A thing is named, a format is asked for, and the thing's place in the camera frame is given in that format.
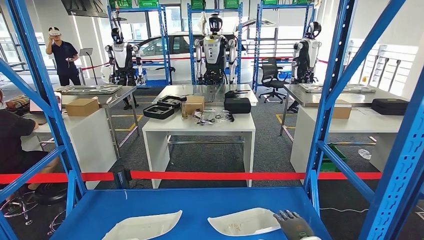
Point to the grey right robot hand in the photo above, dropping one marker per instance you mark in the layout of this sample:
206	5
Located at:
294	227

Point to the white part with orange writing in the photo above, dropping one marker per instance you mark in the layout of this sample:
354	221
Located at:
242	222

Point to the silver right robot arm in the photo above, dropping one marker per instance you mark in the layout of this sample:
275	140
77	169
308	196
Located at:
311	238

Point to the blue metal shelf rack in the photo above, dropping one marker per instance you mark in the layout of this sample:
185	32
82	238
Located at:
191	43
182	202
394	185
257	49
165	49

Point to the plain white curved part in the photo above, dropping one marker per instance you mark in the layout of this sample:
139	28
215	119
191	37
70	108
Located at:
142	228

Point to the green plastic crate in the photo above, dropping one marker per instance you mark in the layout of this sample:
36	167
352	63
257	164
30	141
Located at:
326	166
148	3
301	1
120	4
270	2
231	4
198	4

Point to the red barrier tape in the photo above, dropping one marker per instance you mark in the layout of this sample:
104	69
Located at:
215	175

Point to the clear plastic bag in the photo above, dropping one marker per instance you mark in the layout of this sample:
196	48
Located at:
364	154

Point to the white table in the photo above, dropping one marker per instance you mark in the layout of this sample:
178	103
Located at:
364	124
92	145
198	128

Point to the cardboard box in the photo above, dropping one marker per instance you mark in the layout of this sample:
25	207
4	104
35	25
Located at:
342	111
82	107
193	105

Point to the steel table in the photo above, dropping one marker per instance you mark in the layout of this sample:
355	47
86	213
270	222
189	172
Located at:
298	97
198	90
116	97

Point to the black carry case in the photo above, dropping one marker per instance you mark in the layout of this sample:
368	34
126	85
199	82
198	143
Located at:
237	106
389	106

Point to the metal parts tray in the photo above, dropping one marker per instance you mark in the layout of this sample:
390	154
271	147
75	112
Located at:
87	89
354	88

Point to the black office chair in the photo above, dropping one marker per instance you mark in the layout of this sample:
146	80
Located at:
270	71

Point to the white and black humanoid robot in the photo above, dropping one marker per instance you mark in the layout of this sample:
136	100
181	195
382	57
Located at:
306	53
122	56
214	53

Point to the black foam tray case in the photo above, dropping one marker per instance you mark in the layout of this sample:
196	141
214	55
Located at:
158	112
169	101

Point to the white metal railing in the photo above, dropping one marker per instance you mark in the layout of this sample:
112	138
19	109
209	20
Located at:
387	66

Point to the white car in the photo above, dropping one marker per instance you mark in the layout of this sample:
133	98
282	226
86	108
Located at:
179	49

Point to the black round stool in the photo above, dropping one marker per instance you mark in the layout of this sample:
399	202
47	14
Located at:
49	195

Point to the tablet floor stand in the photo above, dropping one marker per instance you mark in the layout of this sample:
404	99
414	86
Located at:
86	52

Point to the open laptop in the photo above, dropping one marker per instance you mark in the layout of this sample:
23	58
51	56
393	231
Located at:
35	106

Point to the person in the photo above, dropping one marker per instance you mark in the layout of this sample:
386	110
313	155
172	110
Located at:
64	56
13	139

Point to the striped cloth bag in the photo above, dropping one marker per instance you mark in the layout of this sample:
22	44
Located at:
16	102

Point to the black barrier post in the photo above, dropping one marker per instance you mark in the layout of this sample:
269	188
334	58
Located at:
121	177

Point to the dark wall display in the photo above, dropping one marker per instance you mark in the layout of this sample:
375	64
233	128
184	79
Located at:
87	6

